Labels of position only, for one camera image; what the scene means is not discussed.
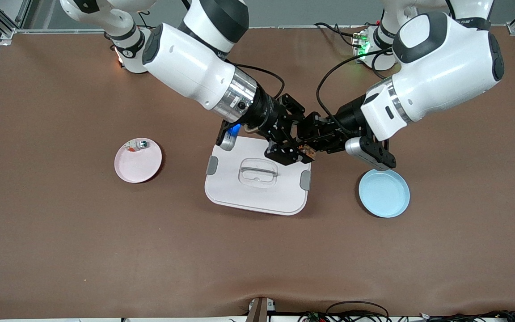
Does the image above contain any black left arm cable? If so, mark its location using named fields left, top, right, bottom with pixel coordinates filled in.
left=316, top=47, right=397, bottom=135

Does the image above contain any light blue round plate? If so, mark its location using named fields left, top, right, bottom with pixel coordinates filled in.
left=359, top=168, right=410, bottom=218

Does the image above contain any black looped cable bundle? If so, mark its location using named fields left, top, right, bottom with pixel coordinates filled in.
left=297, top=301, right=392, bottom=322

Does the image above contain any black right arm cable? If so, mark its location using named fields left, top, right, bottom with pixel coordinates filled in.
left=231, top=63, right=285, bottom=100

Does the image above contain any small grey green switch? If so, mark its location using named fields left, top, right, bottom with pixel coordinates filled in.
left=125, top=140, right=151, bottom=153

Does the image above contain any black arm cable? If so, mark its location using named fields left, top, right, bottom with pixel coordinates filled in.
left=316, top=47, right=397, bottom=135
left=231, top=63, right=285, bottom=100

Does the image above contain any brown leather table mat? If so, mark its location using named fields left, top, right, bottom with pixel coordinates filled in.
left=0, top=26, right=515, bottom=319

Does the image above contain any black base cable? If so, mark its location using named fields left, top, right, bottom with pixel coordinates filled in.
left=314, top=21, right=367, bottom=49

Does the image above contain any pale pink round plate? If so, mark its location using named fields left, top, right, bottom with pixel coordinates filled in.
left=114, top=138, right=163, bottom=184

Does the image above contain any white lidded storage box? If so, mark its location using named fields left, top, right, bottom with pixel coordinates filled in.
left=204, top=136, right=312, bottom=216

